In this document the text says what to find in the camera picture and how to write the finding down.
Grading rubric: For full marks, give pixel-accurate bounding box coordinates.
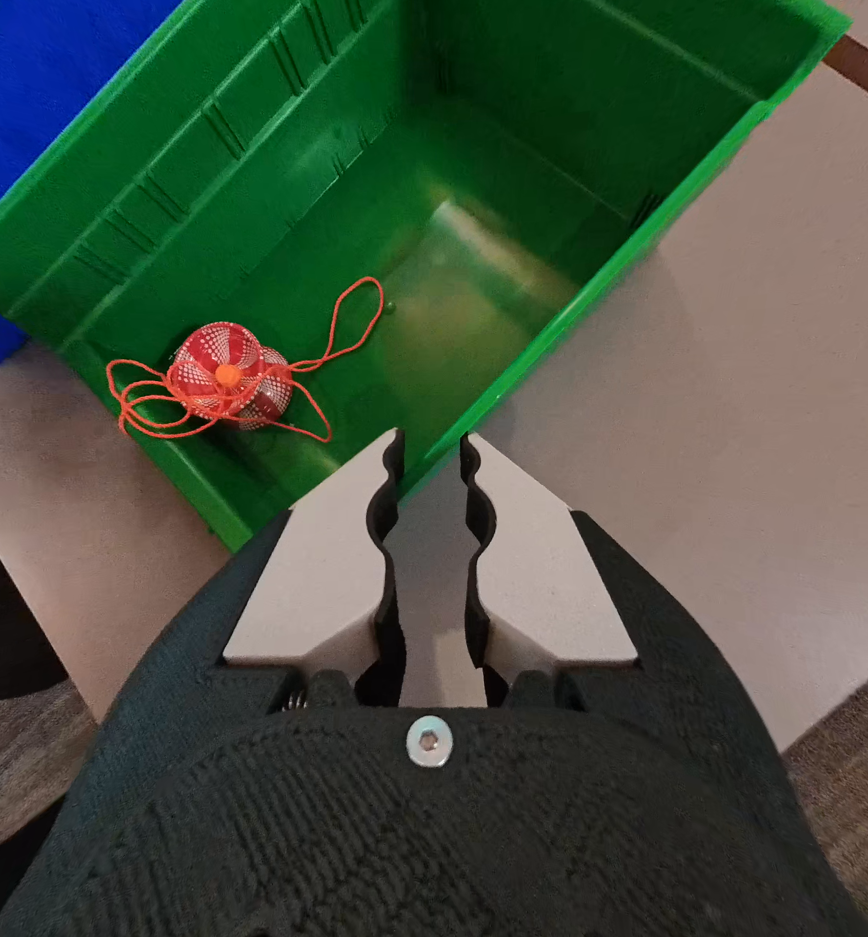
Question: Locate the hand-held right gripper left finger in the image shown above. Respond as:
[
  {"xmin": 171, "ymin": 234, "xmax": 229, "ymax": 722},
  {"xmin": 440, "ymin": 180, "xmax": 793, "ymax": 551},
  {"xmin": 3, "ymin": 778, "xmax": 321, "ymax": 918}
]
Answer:
[{"xmin": 225, "ymin": 429, "xmax": 407, "ymax": 689}]

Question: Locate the green plastic bin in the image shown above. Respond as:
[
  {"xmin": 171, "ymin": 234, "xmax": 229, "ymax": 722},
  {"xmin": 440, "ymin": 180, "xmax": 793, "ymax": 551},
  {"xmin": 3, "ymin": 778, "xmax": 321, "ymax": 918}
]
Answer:
[{"xmin": 0, "ymin": 0, "xmax": 852, "ymax": 551}]

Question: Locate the orange yo-yo string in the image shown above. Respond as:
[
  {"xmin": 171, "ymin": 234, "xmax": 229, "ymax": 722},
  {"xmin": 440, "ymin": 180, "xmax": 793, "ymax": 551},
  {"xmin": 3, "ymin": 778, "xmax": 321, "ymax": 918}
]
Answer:
[{"xmin": 106, "ymin": 276, "xmax": 386, "ymax": 445}]

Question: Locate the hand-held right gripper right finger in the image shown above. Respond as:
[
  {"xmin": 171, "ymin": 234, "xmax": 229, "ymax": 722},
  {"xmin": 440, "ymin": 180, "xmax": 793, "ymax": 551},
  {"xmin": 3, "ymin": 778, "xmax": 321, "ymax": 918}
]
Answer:
[{"xmin": 461, "ymin": 432, "xmax": 638, "ymax": 689}]

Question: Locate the blue plastic bin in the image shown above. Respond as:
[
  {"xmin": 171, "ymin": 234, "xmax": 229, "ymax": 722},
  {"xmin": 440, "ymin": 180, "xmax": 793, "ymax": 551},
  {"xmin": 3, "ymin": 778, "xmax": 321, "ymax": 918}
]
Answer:
[{"xmin": 0, "ymin": 0, "xmax": 186, "ymax": 367}]

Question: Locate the white desk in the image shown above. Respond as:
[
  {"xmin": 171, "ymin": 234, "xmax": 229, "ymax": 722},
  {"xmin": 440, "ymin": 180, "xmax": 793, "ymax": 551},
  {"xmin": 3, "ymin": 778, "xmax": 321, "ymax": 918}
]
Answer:
[{"xmin": 0, "ymin": 59, "xmax": 868, "ymax": 755}]

